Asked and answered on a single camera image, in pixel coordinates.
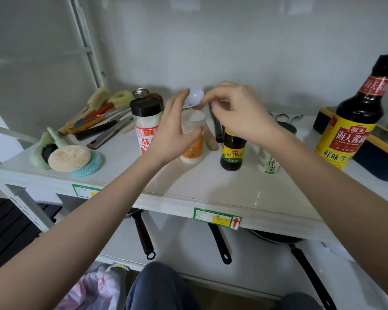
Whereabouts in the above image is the person's left hand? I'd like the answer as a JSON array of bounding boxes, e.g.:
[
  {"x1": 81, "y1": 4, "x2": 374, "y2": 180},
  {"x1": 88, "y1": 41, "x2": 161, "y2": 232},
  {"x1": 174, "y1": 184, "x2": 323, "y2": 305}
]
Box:
[{"x1": 145, "y1": 88, "x2": 205, "y2": 166}]

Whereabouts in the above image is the person's right hand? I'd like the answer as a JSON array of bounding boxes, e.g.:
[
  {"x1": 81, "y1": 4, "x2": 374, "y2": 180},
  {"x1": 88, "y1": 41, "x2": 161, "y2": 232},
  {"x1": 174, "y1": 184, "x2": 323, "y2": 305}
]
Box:
[{"x1": 200, "y1": 81, "x2": 281, "y2": 148}]

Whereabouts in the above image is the white plastic seasoning bottle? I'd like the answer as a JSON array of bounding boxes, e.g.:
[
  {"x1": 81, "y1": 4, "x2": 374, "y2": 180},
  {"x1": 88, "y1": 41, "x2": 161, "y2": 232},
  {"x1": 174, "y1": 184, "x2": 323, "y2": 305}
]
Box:
[{"x1": 180, "y1": 109, "x2": 207, "y2": 165}]

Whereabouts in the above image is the black-capped white seasoning shaker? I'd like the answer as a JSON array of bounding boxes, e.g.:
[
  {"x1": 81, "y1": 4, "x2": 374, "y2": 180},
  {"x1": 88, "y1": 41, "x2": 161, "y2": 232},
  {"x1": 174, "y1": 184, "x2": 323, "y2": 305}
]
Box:
[{"x1": 130, "y1": 97, "x2": 163, "y2": 156}]

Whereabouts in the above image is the small yellow-capped sauce bottle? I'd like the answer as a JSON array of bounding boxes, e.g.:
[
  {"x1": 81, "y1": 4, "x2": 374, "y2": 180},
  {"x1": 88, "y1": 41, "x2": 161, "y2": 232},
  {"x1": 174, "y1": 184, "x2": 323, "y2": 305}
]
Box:
[{"x1": 220, "y1": 125, "x2": 247, "y2": 172}]

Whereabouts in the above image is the green white bamboo salt can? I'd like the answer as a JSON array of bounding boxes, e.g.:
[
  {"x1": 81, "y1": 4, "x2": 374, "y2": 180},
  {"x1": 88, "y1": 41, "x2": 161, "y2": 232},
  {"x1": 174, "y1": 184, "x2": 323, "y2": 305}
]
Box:
[{"x1": 257, "y1": 121, "x2": 298, "y2": 175}]

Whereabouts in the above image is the large dark soy sauce bottle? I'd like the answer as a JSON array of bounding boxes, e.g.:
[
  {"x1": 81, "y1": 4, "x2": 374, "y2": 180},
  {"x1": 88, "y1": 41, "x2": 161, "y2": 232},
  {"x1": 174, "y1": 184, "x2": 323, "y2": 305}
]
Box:
[{"x1": 314, "y1": 54, "x2": 388, "y2": 171}]

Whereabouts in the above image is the person's right forearm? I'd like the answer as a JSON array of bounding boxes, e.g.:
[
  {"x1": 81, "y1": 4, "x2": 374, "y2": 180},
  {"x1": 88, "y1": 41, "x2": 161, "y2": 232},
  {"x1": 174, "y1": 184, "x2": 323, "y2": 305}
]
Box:
[{"x1": 261, "y1": 125, "x2": 388, "y2": 310}]

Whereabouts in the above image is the person's left forearm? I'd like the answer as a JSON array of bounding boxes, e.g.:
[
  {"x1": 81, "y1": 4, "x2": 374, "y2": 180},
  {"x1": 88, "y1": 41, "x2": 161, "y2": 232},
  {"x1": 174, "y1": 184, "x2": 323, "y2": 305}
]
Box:
[{"x1": 0, "y1": 151, "x2": 166, "y2": 310}]

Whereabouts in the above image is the person's blue trouser leg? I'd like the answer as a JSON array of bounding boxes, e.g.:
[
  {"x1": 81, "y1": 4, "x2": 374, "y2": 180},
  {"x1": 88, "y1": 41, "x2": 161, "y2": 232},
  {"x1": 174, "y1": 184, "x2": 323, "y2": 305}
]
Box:
[
  {"x1": 271, "y1": 291, "x2": 323, "y2": 310},
  {"x1": 125, "y1": 261, "x2": 202, "y2": 310}
]

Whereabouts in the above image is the black spatula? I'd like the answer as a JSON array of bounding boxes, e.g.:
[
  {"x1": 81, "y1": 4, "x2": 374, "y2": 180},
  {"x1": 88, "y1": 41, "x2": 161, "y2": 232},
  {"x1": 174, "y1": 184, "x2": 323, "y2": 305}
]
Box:
[{"x1": 208, "y1": 101, "x2": 224, "y2": 143}]

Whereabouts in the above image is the wooden spatula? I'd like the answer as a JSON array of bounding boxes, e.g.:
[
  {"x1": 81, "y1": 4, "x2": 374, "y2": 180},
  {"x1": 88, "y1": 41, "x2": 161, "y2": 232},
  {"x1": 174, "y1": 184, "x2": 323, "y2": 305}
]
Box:
[{"x1": 203, "y1": 122, "x2": 220, "y2": 152}]

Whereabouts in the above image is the white plastic ladle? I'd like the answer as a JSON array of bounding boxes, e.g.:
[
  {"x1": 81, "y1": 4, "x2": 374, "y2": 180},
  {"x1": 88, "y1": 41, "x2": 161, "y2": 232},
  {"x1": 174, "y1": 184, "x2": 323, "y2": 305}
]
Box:
[{"x1": 182, "y1": 88, "x2": 205, "y2": 109}]

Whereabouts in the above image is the white table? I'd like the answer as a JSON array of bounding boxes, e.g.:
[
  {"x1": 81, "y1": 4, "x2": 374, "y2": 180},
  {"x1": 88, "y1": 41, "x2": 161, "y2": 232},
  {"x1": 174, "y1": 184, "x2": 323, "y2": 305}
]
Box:
[{"x1": 0, "y1": 103, "x2": 388, "y2": 245}]

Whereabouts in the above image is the cream sponge brush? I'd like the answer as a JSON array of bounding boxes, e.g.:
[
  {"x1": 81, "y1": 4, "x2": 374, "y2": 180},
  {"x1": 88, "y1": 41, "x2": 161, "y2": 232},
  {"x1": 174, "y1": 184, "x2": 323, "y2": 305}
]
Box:
[{"x1": 58, "y1": 87, "x2": 112, "y2": 136}]

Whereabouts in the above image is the teal scrubber pad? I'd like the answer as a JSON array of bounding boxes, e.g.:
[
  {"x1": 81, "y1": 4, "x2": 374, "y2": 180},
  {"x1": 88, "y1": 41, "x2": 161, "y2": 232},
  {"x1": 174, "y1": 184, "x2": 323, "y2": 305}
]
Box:
[{"x1": 70, "y1": 150, "x2": 103, "y2": 178}]

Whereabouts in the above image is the green white shelf label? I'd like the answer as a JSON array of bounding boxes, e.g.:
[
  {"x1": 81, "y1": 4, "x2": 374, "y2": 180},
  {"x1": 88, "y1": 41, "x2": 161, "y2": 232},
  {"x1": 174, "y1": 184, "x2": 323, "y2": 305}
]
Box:
[
  {"x1": 71, "y1": 183, "x2": 102, "y2": 200},
  {"x1": 193, "y1": 207, "x2": 242, "y2": 231}
]

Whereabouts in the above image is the cream round scrubber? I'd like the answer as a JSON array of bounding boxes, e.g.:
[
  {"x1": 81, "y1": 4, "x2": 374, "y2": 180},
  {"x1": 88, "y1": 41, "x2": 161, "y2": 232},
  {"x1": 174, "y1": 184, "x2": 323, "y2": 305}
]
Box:
[{"x1": 47, "y1": 144, "x2": 92, "y2": 173}]

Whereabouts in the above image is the white lower shelf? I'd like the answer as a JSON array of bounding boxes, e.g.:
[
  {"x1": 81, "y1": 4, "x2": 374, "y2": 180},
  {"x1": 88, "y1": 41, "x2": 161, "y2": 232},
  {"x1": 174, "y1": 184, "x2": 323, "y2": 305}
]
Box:
[{"x1": 51, "y1": 195, "x2": 388, "y2": 310}]

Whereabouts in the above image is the navy yellow cutlery box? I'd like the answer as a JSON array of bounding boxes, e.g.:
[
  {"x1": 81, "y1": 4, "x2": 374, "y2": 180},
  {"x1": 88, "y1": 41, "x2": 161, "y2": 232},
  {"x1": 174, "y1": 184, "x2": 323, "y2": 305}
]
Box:
[{"x1": 312, "y1": 106, "x2": 388, "y2": 183}]

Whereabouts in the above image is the pink white plastic bag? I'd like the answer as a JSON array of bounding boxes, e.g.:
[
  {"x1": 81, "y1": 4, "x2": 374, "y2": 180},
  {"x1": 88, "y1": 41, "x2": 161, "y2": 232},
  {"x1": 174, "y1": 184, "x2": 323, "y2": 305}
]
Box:
[{"x1": 53, "y1": 262, "x2": 130, "y2": 310}]

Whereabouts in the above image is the black slatted board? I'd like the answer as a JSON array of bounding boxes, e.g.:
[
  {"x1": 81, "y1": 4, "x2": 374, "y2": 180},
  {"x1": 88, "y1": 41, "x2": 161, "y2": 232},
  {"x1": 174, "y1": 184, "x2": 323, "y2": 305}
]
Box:
[{"x1": 0, "y1": 195, "x2": 63, "y2": 279}]

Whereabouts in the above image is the brown round wooden-handled brush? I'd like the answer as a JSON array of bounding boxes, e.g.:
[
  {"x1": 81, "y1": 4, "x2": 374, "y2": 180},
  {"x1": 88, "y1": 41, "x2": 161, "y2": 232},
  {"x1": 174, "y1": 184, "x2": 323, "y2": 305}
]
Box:
[{"x1": 145, "y1": 92, "x2": 165, "y2": 111}]

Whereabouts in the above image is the yellow ring sponge red handle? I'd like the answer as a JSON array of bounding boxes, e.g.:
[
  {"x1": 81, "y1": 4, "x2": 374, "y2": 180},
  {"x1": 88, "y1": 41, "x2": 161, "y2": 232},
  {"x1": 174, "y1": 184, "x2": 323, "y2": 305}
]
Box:
[{"x1": 73, "y1": 90, "x2": 135, "y2": 125}]

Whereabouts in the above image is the black-handled knife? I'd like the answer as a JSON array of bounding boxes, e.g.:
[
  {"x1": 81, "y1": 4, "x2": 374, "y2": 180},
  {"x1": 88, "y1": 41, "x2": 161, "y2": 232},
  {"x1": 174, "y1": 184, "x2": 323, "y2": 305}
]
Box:
[{"x1": 74, "y1": 108, "x2": 132, "y2": 142}]

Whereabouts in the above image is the yellow-handled tool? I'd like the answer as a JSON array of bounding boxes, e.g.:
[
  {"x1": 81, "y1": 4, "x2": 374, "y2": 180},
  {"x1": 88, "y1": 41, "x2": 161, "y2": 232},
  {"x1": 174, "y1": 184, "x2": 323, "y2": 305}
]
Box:
[{"x1": 67, "y1": 115, "x2": 106, "y2": 135}]

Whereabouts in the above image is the pan with brown ringed handle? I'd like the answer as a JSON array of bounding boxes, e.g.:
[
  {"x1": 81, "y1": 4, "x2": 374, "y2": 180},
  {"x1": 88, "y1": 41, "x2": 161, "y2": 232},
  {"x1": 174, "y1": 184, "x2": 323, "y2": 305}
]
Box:
[{"x1": 126, "y1": 208, "x2": 156, "y2": 261}]

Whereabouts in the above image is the black pan handle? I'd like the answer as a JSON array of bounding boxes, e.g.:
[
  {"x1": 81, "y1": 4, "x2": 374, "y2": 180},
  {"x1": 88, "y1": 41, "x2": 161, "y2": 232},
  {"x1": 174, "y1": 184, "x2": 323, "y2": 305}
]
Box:
[{"x1": 207, "y1": 222, "x2": 233, "y2": 266}]

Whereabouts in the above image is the black long-handled frying pan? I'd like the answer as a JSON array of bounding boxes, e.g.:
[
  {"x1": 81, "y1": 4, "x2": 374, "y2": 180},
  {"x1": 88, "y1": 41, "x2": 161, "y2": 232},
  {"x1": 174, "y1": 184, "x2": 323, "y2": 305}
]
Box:
[{"x1": 249, "y1": 229, "x2": 338, "y2": 310}]

